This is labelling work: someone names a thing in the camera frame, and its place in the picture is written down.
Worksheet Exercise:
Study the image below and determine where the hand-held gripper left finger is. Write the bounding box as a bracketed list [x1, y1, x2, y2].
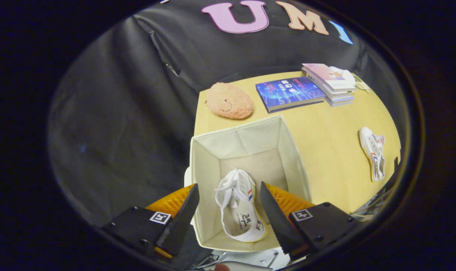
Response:
[101, 184, 200, 261]

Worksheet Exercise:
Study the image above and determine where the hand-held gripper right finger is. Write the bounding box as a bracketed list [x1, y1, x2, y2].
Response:
[260, 181, 361, 261]

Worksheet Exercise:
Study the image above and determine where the white canvas shoe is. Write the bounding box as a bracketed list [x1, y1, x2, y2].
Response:
[214, 169, 268, 242]
[359, 126, 386, 183]

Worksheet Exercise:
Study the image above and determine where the beige fabric storage box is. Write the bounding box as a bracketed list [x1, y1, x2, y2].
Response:
[189, 115, 313, 253]

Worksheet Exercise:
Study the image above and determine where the blue cover book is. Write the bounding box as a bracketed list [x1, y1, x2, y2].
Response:
[255, 77, 326, 114]

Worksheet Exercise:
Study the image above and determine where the orange plush toy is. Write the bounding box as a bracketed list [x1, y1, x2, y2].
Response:
[206, 82, 254, 120]

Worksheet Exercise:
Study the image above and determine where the grey-blue book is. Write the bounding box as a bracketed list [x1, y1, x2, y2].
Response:
[324, 94, 354, 107]

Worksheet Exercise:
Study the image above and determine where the white cover book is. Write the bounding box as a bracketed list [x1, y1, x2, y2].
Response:
[302, 70, 354, 99]

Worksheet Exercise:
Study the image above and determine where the small makeup palette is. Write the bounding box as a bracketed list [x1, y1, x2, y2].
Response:
[351, 73, 371, 93]

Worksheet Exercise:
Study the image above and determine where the white frame with cables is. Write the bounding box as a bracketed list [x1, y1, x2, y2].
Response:
[198, 247, 290, 271]

